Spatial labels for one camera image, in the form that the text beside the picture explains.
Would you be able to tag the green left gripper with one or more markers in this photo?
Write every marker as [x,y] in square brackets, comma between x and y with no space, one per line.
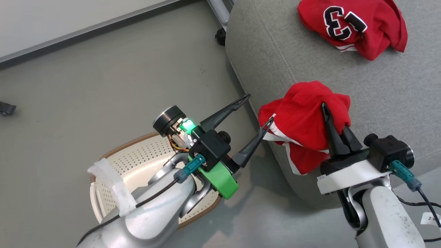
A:
[220,179]

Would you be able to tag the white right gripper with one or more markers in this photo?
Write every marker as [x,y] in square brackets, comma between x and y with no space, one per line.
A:
[348,175]

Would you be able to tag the red white-trimmed shorts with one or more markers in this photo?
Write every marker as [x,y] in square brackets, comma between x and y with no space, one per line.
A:
[299,117]

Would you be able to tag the red numbered jersey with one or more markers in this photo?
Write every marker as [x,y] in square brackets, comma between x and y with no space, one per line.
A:
[375,34]

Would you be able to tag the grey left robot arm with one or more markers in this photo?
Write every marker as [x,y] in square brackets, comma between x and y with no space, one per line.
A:
[155,217]

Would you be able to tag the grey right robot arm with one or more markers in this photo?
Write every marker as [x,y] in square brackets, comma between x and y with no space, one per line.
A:
[386,220]

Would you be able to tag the perforated plastic laundry basket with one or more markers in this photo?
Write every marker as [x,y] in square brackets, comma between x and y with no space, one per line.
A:
[137,155]

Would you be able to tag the grey fabric sofa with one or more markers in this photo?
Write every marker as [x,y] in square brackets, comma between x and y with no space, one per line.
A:
[379,89]

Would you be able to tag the black caster wheel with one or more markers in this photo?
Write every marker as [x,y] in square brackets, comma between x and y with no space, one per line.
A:
[220,37]

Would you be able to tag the white paper label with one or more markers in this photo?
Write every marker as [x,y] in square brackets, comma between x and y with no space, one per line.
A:
[431,218]

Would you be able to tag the white tape strip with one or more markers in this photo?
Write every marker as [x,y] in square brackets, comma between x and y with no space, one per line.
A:
[115,187]

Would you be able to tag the grey metal leg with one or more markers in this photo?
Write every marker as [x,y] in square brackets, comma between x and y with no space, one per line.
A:
[220,10]

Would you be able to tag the small black floor object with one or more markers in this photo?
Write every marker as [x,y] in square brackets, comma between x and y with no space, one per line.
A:
[7,108]

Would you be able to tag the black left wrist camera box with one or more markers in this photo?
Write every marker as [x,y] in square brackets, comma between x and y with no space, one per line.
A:
[210,146]

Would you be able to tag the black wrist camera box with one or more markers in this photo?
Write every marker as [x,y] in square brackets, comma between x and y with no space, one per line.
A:
[386,150]
[210,146]

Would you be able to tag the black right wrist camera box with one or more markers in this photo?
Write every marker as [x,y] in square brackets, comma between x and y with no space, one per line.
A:
[386,150]

